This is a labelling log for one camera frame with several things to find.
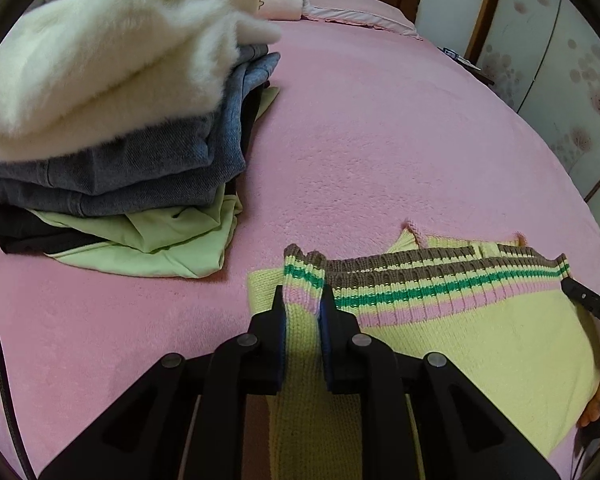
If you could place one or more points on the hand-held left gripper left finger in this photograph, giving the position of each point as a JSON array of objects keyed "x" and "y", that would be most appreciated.
[{"x": 220, "y": 385}]

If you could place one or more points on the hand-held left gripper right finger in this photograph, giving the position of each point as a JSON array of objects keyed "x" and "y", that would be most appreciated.
[{"x": 380, "y": 385}]

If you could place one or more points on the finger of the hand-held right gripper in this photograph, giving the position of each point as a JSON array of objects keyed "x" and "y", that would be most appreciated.
[{"x": 592, "y": 305}]

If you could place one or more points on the yellow knitted striped cardigan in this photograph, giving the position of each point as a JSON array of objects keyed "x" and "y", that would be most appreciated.
[{"x": 480, "y": 350}]

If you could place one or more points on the person's right hand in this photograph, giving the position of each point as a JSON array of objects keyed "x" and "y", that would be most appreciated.
[{"x": 596, "y": 395}]

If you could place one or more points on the light green folded garment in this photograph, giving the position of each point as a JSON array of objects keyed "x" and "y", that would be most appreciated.
[{"x": 170, "y": 245}]

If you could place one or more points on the grey folded denim jeans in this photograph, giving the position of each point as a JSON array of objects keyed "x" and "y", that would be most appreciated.
[{"x": 130, "y": 170}]

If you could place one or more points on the white floral wardrobe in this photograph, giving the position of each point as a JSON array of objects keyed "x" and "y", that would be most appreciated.
[{"x": 555, "y": 60}]

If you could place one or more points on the pink fleece bed blanket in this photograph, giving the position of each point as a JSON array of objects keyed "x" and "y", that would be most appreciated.
[{"x": 380, "y": 135}]

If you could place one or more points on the black folded garment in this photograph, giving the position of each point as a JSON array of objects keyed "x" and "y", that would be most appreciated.
[{"x": 20, "y": 232}]

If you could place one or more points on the dark wooden nightstand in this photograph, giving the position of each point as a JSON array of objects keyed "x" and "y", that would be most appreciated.
[{"x": 480, "y": 74}]

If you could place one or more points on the blue and white box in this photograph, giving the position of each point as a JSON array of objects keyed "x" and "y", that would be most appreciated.
[{"x": 452, "y": 52}]

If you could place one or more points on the white fluffy folded garment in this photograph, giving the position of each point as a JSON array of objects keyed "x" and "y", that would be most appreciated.
[{"x": 105, "y": 50}]

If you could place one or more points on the pink pillow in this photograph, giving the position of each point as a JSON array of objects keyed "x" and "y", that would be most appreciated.
[{"x": 355, "y": 10}]

